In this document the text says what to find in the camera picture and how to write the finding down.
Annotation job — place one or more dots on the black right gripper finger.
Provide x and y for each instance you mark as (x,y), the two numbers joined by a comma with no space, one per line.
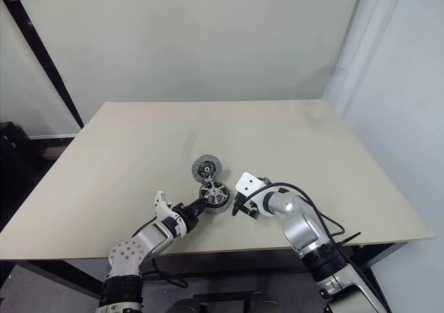
(236,209)
(238,198)

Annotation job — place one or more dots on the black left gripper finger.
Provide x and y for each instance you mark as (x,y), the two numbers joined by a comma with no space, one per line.
(200,214)
(199,204)

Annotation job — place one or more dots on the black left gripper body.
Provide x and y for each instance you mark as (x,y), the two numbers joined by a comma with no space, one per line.
(186,215)

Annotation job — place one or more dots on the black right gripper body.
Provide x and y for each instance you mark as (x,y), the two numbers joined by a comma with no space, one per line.
(249,208)

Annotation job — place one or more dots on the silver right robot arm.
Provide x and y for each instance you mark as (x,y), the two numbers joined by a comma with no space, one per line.
(301,229)

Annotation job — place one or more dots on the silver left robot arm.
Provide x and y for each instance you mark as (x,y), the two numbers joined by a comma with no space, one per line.
(152,235)

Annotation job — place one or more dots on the grey round motor end cap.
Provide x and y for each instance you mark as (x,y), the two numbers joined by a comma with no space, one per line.
(199,167)

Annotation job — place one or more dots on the dark rounded shape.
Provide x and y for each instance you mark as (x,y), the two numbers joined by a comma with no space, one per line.
(263,303)
(187,306)

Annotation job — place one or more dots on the black bag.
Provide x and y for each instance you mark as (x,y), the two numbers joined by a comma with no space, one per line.
(12,143)

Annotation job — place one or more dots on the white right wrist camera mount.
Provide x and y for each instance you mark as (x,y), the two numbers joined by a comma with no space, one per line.
(248,184)

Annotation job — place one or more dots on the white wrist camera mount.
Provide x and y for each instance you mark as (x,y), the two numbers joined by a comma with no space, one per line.
(161,205)
(248,184)

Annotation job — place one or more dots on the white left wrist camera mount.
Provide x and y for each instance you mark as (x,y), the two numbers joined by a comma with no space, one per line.
(161,205)

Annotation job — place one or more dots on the black diagonal wall strip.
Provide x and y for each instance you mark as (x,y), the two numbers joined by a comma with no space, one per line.
(45,54)

